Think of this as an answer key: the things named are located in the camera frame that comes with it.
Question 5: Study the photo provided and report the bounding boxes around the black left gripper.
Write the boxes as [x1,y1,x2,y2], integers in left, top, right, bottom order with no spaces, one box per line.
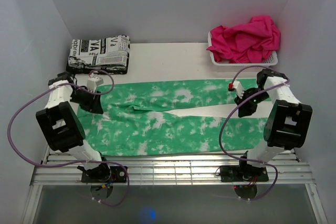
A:
[70,87,104,114]

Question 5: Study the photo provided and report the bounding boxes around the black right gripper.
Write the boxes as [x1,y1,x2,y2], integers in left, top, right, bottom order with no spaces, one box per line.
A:
[234,88,270,119]

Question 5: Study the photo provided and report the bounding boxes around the green white tie-dye trousers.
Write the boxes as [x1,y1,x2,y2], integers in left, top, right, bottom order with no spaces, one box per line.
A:
[77,79,267,156]

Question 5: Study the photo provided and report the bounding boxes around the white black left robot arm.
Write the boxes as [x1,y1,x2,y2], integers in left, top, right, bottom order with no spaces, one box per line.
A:
[36,72,111,182]

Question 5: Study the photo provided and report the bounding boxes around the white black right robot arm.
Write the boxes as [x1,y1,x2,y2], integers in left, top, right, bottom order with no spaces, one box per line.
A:
[228,69,313,181]

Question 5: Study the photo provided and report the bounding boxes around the newspaper print folded trousers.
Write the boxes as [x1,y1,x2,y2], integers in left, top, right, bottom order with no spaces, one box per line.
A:
[66,35,130,74]

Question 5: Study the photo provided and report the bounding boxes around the pink crumpled trousers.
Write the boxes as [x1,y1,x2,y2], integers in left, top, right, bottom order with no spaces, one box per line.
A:
[207,16,281,64]

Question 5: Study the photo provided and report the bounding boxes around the white plastic basket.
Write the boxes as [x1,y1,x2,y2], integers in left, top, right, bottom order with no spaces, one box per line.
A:
[207,31,279,67]

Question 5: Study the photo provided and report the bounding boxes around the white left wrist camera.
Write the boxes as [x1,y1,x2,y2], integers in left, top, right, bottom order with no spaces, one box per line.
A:
[86,76,103,93]

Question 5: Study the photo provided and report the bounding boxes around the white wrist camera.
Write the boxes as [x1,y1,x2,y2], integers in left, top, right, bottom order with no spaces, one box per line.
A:
[228,81,245,99]
[86,76,103,93]

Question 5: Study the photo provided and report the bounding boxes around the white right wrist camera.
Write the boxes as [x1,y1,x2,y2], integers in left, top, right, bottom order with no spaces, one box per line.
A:
[228,81,245,99]

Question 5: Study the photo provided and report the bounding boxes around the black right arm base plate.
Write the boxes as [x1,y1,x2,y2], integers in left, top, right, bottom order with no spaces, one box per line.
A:
[219,165,269,182]

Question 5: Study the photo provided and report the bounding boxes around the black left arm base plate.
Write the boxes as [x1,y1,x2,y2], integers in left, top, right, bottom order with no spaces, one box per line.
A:
[80,166,128,184]

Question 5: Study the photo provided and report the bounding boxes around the aluminium rail frame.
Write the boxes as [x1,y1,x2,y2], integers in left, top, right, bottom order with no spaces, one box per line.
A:
[31,151,315,186]

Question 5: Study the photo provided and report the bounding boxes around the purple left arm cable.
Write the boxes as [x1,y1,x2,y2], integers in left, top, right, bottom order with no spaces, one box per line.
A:
[7,69,131,208]

